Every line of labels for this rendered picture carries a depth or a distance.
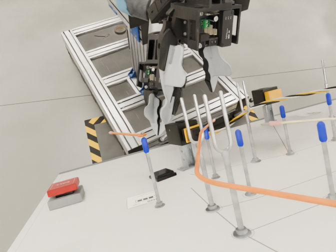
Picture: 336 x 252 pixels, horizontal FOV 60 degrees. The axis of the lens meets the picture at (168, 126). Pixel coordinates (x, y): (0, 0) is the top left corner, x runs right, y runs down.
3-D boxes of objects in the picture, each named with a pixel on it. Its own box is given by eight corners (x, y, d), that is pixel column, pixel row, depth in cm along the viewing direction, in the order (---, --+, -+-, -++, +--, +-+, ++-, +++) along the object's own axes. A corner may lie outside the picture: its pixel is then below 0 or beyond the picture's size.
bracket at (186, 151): (196, 162, 59) (191, 138, 58) (203, 163, 56) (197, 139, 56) (177, 169, 57) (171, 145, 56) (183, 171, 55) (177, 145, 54)
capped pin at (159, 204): (159, 203, 42) (141, 130, 40) (167, 204, 41) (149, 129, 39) (152, 207, 40) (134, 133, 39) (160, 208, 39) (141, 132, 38)
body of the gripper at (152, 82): (134, 89, 61) (139, 32, 61) (150, 95, 69) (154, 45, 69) (168, 90, 58) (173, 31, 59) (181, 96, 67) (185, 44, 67)
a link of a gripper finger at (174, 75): (168, 111, 42) (186, 48, 39) (150, 97, 47) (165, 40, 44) (185, 113, 44) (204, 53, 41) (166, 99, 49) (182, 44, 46)
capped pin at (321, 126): (322, 200, 32) (309, 123, 31) (331, 195, 32) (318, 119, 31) (335, 203, 30) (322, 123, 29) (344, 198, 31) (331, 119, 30)
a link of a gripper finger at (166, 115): (150, 134, 61) (154, 91, 61) (160, 135, 67) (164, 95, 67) (164, 135, 60) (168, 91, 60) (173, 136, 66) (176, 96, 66)
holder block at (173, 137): (186, 138, 59) (182, 119, 59) (201, 139, 54) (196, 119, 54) (168, 144, 58) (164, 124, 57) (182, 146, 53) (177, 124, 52)
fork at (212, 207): (208, 214, 34) (181, 97, 33) (202, 209, 36) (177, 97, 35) (223, 209, 35) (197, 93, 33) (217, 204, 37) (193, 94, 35)
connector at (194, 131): (192, 135, 55) (190, 125, 55) (208, 137, 51) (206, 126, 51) (179, 139, 54) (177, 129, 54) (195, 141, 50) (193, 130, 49)
